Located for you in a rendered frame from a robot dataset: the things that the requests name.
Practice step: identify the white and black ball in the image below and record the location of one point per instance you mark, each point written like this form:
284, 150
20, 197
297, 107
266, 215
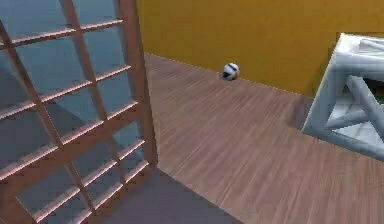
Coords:
230, 71

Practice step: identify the brown wooden glazed door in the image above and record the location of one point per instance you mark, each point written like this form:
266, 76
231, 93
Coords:
137, 83

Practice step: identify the white frame table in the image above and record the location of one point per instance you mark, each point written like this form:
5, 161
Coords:
336, 80

